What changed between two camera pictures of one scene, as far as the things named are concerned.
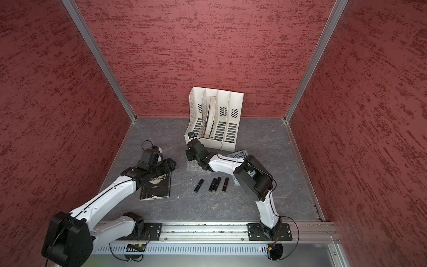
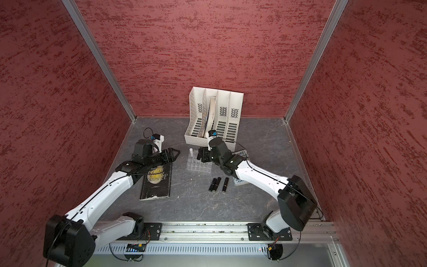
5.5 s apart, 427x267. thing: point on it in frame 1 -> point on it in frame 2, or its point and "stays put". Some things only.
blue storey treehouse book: (241, 154) stays put
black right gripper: (189, 152) -> (204, 158)
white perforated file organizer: (214, 116) stays put
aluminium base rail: (305, 232) stays put
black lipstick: (225, 184) stays put
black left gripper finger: (166, 165) -> (169, 154)
